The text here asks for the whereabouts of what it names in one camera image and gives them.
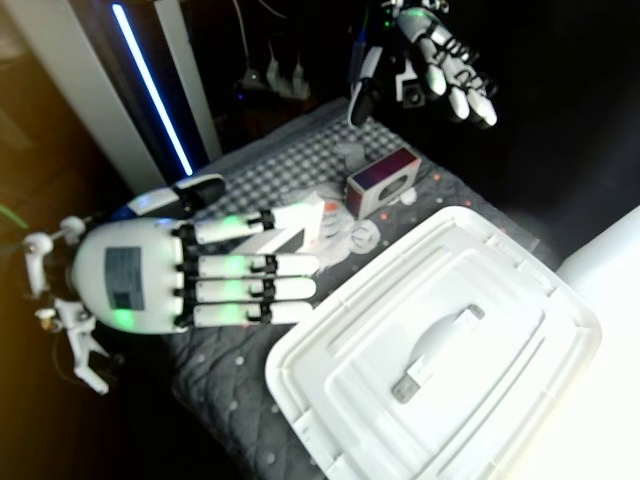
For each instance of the purple and white box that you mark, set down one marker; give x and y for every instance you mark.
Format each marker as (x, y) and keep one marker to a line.
(380, 172)

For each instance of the white plastic lid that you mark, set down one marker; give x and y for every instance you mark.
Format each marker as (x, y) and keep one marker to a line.
(450, 280)

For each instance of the white power strip with plugs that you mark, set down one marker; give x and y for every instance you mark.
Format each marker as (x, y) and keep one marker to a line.
(295, 80)

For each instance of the grey quilt with bear print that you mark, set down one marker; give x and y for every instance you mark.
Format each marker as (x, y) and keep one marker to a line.
(225, 380)

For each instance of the blue white light strip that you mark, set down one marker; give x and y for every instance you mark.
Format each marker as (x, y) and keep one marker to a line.
(150, 85)

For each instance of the white column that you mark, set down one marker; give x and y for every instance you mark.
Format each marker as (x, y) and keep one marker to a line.
(75, 75)

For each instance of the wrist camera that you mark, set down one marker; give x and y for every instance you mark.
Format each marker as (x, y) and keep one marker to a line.
(412, 97)

